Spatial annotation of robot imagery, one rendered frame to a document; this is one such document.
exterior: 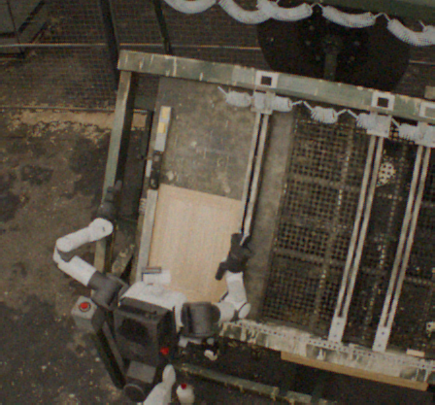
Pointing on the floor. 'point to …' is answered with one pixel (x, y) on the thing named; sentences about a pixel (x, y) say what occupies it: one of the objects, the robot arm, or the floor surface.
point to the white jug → (185, 394)
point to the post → (109, 359)
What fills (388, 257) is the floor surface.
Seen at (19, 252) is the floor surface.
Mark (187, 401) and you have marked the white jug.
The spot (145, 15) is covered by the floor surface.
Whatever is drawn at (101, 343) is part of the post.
